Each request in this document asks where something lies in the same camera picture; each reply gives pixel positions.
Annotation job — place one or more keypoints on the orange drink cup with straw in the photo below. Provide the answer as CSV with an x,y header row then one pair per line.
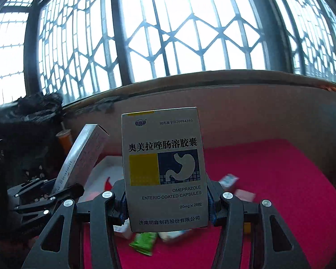
x,y
65,138

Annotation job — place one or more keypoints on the white storage tray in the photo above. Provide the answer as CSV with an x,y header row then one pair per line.
x,y
103,177

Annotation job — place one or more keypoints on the green snack packet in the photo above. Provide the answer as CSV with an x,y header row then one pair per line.
x,y
144,242

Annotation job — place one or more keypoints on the small white medicine box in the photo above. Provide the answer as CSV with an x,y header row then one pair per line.
x,y
229,182

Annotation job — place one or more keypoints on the omeprazole medicine box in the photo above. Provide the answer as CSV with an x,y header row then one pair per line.
x,y
164,170

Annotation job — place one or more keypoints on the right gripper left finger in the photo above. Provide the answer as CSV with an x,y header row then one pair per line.
x,y
61,243

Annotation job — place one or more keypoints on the grey long medicine box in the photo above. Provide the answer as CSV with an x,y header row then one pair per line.
x,y
82,157

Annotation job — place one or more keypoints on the grey cloth on sill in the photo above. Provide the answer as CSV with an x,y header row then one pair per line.
x,y
104,105

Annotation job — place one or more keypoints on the window metal grille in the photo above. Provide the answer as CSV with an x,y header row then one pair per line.
x,y
79,48

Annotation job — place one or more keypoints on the black plastic bag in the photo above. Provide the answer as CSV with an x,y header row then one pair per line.
x,y
32,114

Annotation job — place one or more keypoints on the blue white nasal drops box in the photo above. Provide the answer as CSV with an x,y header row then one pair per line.
x,y
173,236

